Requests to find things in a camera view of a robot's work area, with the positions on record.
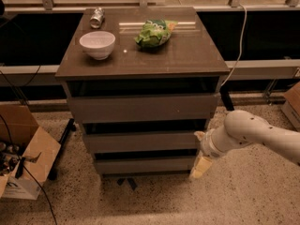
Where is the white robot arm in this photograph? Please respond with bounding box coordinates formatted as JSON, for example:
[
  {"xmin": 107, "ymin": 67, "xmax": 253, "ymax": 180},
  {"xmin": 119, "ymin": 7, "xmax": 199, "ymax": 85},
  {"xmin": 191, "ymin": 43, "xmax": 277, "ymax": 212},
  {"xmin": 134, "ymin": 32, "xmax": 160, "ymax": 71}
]
[{"xmin": 189, "ymin": 110, "xmax": 300, "ymax": 179}]

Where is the white ceramic bowl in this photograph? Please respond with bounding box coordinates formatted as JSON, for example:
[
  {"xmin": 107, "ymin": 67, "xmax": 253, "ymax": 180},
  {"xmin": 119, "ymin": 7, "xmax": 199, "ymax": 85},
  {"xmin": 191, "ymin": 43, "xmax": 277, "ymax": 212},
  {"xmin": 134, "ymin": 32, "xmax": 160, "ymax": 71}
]
[{"xmin": 79, "ymin": 31, "xmax": 115, "ymax": 60}]

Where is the open cardboard box left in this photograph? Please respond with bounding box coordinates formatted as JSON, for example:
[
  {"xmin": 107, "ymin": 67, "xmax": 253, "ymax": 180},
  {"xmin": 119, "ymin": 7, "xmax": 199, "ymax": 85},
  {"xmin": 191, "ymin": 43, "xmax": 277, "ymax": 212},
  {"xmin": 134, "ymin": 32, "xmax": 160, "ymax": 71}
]
[{"xmin": 0, "ymin": 105, "xmax": 60, "ymax": 200}]

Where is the metal clutter in box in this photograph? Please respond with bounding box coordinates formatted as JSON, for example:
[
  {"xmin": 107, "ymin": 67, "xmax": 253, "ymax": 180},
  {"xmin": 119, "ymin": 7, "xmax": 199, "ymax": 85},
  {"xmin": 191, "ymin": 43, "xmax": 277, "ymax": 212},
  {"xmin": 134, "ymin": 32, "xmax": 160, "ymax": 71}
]
[{"xmin": 0, "ymin": 142, "xmax": 40, "ymax": 179}]

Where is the cardboard box right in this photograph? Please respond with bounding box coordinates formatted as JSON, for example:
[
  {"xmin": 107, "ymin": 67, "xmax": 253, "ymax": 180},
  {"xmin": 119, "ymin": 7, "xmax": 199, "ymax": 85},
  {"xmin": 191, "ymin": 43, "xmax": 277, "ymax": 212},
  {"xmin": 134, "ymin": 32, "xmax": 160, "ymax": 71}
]
[{"xmin": 281, "ymin": 82, "xmax": 300, "ymax": 131}]

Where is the grey middle drawer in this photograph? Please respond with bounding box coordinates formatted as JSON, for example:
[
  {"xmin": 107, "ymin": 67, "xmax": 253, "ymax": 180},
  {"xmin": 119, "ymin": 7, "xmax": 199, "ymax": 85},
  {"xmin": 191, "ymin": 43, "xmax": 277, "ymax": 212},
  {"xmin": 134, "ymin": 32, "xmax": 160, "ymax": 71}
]
[{"xmin": 82, "ymin": 131, "xmax": 200, "ymax": 153}]

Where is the grey top drawer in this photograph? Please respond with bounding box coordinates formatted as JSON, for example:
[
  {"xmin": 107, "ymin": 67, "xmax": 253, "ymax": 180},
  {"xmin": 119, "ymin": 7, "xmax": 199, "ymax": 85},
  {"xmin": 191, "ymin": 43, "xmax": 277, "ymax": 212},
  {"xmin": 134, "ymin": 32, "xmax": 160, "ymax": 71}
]
[{"xmin": 67, "ymin": 95, "xmax": 218, "ymax": 123}]

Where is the silver soda can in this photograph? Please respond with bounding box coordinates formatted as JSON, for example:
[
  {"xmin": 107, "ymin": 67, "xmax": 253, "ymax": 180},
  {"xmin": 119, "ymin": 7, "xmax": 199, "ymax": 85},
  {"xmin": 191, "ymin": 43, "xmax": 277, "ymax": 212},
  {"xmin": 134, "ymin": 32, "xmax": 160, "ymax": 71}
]
[{"xmin": 90, "ymin": 7, "xmax": 105, "ymax": 29}]

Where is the green chip bag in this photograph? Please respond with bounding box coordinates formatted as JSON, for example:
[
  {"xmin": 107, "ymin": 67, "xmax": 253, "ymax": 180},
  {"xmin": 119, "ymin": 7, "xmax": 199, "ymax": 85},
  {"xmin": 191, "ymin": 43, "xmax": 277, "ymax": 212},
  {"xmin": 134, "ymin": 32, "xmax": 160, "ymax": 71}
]
[{"xmin": 134, "ymin": 20, "xmax": 177, "ymax": 48}]

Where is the grey bottom drawer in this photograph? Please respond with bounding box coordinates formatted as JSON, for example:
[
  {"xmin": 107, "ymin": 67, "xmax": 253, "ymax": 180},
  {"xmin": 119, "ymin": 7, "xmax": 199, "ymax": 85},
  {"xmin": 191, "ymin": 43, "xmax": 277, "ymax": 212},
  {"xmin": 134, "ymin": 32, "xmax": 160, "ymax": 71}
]
[{"xmin": 94, "ymin": 157, "xmax": 195, "ymax": 174}]

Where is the grey drawer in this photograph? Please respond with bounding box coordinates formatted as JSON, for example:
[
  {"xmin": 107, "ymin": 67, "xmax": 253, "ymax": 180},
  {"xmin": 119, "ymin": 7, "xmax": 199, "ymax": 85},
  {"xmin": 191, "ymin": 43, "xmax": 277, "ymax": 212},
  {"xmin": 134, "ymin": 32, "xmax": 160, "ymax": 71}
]
[
  {"xmin": 67, "ymin": 95, "xmax": 218, "ymax": 123},
  {"xmin": 94, "ymin": 157, "xmax": 195, "ymax": 174},
  {"xmin": 82, "ymin": 131, "xmax": 200, "ymax": 153}
]

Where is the black metal leg left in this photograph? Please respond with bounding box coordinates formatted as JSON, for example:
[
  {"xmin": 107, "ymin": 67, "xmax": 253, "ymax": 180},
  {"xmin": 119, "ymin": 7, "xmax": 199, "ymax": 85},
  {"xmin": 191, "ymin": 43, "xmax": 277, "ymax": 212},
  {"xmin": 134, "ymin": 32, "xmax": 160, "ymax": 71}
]
[{"xmin": 48, "ymin": 118, "xmax": 76, "ymax": 180}]

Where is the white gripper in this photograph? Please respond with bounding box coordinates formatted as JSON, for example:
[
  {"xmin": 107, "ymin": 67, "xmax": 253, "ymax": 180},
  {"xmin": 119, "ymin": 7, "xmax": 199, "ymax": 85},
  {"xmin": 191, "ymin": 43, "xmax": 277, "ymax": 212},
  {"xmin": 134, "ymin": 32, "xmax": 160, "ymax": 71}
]
[{"xmin": 189, "ymin": 129, "xmax": 225, "ymax": 179}]

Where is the grey drawer cabinet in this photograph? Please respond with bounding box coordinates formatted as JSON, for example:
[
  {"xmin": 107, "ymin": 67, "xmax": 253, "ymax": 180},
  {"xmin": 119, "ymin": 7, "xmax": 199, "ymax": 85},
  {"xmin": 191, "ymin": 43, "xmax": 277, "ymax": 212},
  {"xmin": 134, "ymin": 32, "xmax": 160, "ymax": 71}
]
[{"xmin": 55, "ymin": 7, "xmax": 229, "ymax": 177}]

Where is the white cable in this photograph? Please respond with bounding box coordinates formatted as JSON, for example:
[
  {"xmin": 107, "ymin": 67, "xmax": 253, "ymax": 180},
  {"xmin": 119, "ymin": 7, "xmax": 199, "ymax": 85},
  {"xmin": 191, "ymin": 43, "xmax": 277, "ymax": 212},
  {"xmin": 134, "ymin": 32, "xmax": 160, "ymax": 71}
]
[{"xmin": 219, "ymin": 3, "xmax": 248, "ymax": 88}]

